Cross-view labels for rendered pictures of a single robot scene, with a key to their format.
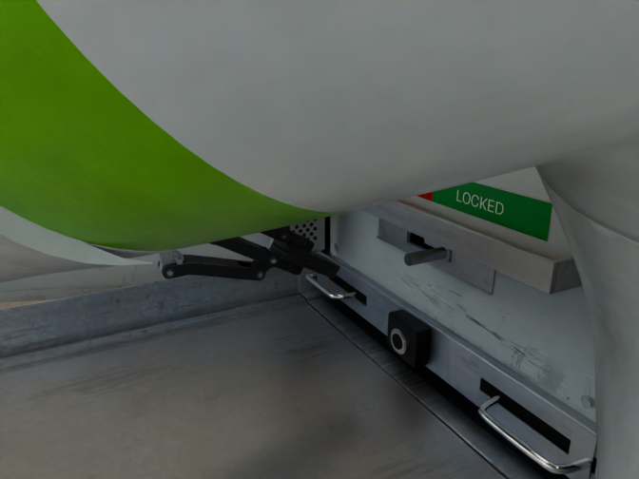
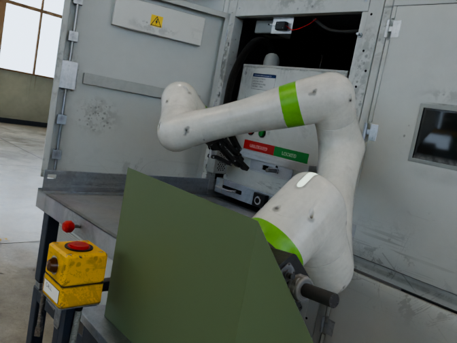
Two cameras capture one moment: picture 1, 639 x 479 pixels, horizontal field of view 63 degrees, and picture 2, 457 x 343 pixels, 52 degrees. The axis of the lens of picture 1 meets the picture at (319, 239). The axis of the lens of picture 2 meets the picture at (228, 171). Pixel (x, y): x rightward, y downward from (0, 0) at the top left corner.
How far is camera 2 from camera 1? 1.15 m
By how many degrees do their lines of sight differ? 20
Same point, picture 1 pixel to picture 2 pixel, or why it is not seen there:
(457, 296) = (279, 184)
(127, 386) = not seen: hidden behind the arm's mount
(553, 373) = not seen: hidden behind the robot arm
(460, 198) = (283, 154)
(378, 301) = (247, 192)
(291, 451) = not seen: hidden behind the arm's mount
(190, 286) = (173, 181)
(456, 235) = (283, 161)
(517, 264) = (300, 167)
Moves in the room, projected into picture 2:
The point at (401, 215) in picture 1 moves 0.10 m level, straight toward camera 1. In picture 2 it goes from (264, 157) to (269, 160)
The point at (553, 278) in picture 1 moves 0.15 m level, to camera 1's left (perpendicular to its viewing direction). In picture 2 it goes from (309, 169) to (267, 162)
